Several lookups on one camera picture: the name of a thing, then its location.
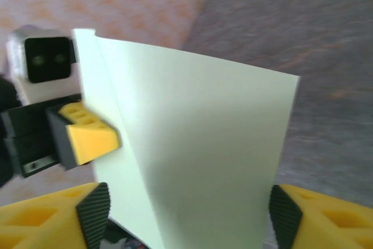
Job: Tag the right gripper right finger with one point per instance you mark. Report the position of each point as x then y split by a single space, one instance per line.
329 225

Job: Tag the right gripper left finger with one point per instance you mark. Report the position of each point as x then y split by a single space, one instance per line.
43 225

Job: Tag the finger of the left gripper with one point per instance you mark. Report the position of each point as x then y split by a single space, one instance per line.
87 141

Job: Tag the light green paper sheet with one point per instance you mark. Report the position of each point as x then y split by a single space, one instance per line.
189 129

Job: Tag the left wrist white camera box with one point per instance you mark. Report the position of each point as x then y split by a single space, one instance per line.
43 91

